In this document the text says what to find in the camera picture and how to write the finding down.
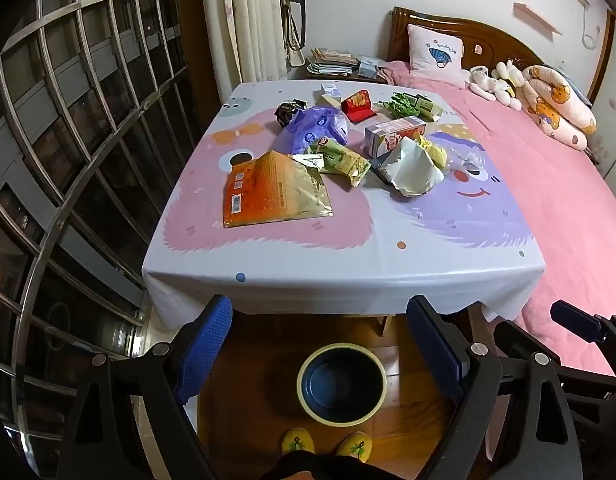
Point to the light blue tissue box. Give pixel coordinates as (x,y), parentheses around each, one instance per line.
(370,67)

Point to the purple plastic bag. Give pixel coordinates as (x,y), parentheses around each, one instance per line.
(308,130)

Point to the clear plastic cup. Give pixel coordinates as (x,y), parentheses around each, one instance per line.
(465,160)

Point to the cartoon printed tablecloth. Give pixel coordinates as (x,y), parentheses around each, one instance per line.
(288,260)

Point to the green cardboard box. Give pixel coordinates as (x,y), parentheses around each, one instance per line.
(427,106)

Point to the pink bed blanket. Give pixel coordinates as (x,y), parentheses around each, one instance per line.
(563,210)

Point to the white purple small box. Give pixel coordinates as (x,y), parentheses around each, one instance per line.
(330,91)

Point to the wooden table leg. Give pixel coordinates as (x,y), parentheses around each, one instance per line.
(383,325)

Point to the yellow bee plush toy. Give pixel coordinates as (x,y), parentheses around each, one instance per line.
(508,85)

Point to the green yellow snack bag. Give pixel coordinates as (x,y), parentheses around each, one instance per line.
(343,162)

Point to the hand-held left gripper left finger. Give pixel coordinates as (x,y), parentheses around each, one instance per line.
(200,355)

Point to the yellow paper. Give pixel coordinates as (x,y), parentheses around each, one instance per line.
(435,152)

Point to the white plush toy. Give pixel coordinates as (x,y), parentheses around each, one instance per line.
(483,82)

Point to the white paper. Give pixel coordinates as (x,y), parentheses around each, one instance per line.
(413,170)

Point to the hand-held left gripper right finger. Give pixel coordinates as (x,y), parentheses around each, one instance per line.
(435,350)

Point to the yellow embroidered slipper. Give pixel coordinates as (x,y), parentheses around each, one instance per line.
(355,446)
(298,442)

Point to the red pink drink carton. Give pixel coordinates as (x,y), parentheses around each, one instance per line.
(388,140)

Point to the rolled cartoon bear quilt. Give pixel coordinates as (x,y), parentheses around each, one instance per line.
(558,105)

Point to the cream curtain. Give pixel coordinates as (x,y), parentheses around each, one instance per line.
(248,20)

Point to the red packet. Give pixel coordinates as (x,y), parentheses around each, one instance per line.
(358,102)

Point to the dark foil wrapper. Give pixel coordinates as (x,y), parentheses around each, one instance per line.
(288,112)

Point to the dark blue bin yellow rim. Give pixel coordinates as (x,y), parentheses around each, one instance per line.
(338,390)

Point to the white pillow blue print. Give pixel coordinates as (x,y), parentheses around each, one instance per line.
(438,67)

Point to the orange gold snack bag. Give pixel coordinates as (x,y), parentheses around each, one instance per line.
(268,190)

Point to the black card packet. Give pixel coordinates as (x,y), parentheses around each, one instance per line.
(377,166)

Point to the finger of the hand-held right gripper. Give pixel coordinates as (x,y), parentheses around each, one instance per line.
(538,342)
(575,320)

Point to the stack of books and papers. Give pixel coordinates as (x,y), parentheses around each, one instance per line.
(333,62)

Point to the person's black trousers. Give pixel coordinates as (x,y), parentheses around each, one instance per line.
(333,470)

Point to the carved wooden headboard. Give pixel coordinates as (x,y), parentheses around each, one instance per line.
(488,35)

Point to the dark wooden nightstand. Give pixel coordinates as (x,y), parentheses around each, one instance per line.
(338,78)

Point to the pink wall shelf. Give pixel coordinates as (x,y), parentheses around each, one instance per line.
(538,17)

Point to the green paper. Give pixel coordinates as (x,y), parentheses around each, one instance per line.
(400,102)

